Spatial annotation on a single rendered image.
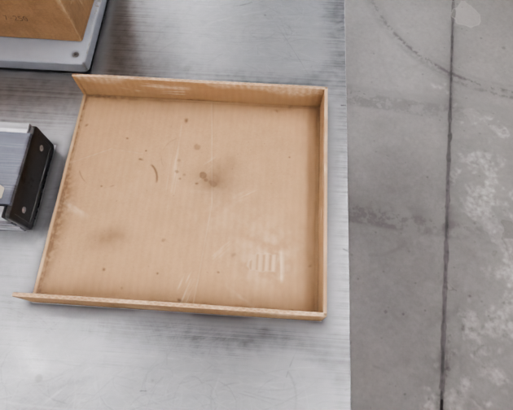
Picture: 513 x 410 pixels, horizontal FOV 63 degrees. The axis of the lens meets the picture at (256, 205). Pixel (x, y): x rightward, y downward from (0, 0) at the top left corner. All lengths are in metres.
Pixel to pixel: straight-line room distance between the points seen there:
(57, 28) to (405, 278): 1.13
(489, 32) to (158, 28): 1.55
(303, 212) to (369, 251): 0.90
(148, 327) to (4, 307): 0.15
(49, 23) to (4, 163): 0.19
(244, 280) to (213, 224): 0.07
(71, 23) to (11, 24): 0.08
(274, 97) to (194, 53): 0.13
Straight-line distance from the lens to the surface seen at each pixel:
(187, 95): 0.53
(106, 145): 0.53
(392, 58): 1.75
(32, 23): 0.62
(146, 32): 0.63
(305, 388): 0.44
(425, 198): 1.48
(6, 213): 0.49
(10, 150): 0.52
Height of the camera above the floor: 1.27
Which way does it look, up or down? 69 degrees down
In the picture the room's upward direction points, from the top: straight up
